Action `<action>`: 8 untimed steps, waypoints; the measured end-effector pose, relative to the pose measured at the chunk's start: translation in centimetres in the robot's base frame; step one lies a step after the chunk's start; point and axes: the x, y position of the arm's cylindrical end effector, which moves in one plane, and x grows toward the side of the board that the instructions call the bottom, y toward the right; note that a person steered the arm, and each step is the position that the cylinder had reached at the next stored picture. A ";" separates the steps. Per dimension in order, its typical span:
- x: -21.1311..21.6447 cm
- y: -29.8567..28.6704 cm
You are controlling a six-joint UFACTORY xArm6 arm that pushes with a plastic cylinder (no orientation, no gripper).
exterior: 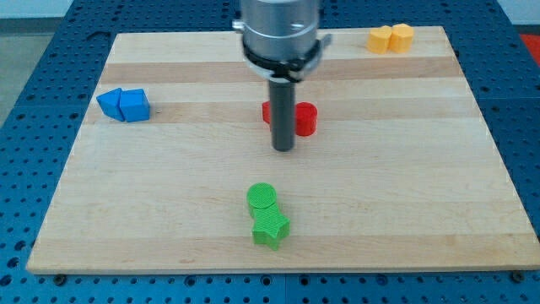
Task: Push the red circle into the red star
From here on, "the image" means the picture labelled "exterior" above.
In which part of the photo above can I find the green star block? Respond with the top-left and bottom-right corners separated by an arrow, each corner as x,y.
251,204 -> 290,251

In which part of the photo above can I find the yellow hexagon block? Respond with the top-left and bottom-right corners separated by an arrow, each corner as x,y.
389,24 -> 415,53

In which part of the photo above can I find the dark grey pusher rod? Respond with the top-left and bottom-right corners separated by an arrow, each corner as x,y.
268,81 -> 295,152

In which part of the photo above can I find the wooden board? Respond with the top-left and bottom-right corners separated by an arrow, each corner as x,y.
27,26 -> 539,274

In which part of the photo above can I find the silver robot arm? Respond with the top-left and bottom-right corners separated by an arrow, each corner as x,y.
232,0 -> 332,152

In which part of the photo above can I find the yellow heart block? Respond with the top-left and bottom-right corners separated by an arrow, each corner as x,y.
366,25 -> 392,54

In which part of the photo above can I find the red circle block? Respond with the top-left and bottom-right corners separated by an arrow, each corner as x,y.
295,102 -> 318,137

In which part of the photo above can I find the red star block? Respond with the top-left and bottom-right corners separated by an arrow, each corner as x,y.
262,101 -> 271,124

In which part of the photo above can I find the green circle block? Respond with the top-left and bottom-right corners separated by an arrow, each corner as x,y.
246,182 -> 277,218

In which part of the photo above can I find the blue cube block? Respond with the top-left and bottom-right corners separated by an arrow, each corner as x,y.
119,89 -> 150,122

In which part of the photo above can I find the blue triangle block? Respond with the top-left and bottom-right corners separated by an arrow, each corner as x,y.
96,88 -> 125,122

